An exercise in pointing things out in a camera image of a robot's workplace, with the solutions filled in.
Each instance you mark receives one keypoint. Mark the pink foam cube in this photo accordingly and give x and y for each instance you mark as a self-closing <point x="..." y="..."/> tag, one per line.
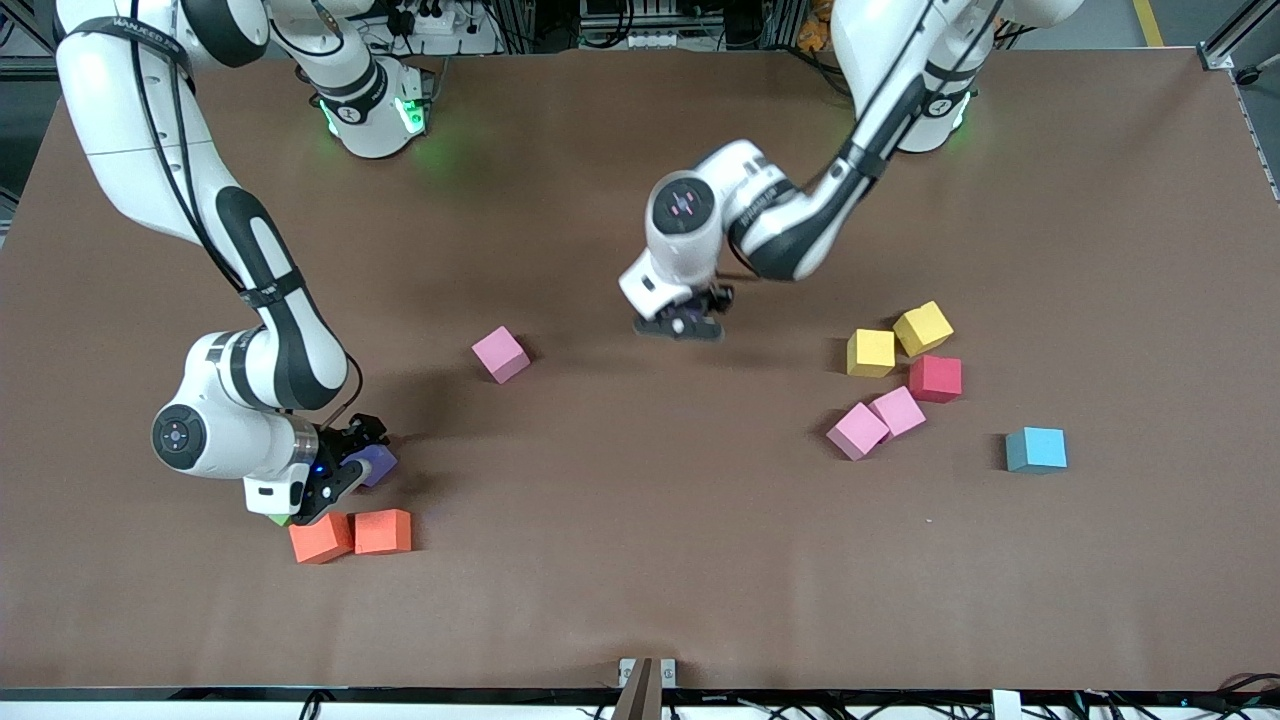
<point x="858" y="430"/>
<point x="897" y="412"/>
<point x="500" y="353"/>

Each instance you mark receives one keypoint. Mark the purple foam cube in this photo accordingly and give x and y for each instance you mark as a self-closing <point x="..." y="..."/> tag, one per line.
<point x="382" y="466"/>
<point x="672" y="315"/>

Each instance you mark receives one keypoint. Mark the aluminium frame profile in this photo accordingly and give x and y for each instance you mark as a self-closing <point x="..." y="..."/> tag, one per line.
<point x="1235" y="38"/>

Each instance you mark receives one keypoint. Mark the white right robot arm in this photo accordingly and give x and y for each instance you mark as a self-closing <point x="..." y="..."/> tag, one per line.
<point x="130" y="150"/>

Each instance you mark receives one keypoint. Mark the small white mounting bracket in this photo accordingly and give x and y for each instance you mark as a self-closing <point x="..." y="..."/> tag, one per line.
<point x="625" y="668"/>
<point x="668" y="670"/>

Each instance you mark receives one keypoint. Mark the aluminium table edge rail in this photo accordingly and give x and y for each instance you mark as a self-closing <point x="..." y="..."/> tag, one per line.
<point x="1262" y="150"/>

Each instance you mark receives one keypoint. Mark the brown camera stand post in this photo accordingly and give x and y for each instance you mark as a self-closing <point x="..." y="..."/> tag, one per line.
<point x="640" y="700"/>

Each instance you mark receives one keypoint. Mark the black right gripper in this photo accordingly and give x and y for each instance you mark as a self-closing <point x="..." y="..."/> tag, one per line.
<point x="340" y="447"/>

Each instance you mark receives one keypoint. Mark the green foam cube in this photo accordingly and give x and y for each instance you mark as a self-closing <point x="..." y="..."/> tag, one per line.
<point x="280" y="519"/>

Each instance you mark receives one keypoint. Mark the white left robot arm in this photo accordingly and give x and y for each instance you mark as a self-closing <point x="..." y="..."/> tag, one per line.
<point x="900" y="60"/>

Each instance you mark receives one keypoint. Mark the white power strip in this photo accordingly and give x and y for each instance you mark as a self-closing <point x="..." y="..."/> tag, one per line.
<point x="440" y="20"/>
<point x="650" y="40"/>

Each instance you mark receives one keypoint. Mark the orange foam cube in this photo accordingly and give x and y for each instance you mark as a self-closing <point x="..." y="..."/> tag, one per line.
<point x="320" y="540"/>
<point x="383" y="532"/>

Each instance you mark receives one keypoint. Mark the blue foam cube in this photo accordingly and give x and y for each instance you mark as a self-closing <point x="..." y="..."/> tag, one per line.
<point x="1035" y="449"/>

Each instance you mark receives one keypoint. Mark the red foam cube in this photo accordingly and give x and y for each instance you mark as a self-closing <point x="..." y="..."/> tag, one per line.
<point x="935" y="378"/>

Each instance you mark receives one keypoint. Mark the yellow foam cube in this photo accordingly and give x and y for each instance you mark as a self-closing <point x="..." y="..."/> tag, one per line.
<point x="871" y="352"/>
<point x="922" y="328"/>

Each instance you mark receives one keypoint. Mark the brown table cover sheet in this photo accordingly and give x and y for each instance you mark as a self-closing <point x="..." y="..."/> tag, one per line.
<point x="640" y="560"/>

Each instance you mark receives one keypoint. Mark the pile of orange objects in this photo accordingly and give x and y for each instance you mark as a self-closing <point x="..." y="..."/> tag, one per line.
<point x="815" y="30"/>

